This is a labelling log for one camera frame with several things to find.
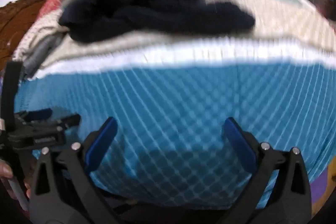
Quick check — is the dark navy fleece garment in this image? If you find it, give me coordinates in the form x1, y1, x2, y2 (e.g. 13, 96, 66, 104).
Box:
59, 0, 255, 43

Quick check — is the person's left hand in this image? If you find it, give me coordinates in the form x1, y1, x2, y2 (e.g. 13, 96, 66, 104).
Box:
1, 159, 34, 200

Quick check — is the striped patterned bedspread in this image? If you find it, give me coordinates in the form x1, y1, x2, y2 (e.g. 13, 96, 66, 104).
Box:
15, 0, 335, 209

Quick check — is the grey folded garment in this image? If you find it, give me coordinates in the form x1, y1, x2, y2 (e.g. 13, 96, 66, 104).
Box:
23, 32, 66, 78

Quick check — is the carved wooden headboard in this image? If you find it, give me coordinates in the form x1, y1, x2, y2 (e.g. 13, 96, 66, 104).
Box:
0, 0, 47, 69

